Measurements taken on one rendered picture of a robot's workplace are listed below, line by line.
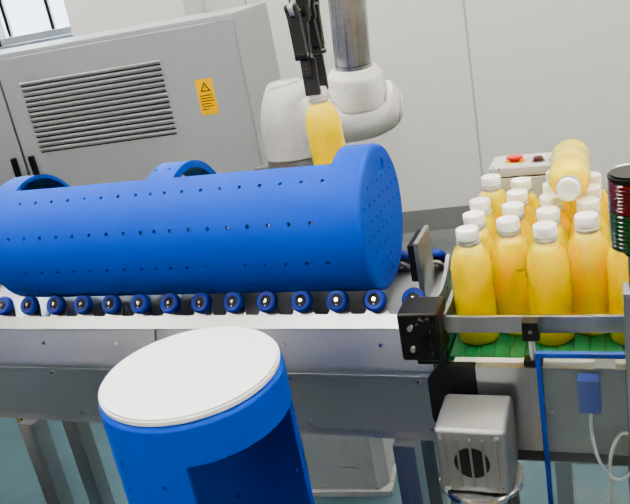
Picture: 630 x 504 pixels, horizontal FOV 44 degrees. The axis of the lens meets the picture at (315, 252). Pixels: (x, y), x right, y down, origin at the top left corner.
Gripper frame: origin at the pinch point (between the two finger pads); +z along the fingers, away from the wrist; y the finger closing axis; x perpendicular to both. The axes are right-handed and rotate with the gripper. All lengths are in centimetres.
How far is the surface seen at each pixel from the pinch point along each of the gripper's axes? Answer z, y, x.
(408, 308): 36, 28, 20
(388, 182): 22.6, -0.1, 11.5
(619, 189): 11, 45, 54
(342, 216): 22.2, 19.5, 8.1
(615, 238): 18, 44, 54
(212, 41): 3, -137, -93
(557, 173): 20.4, 8.4, 44.2
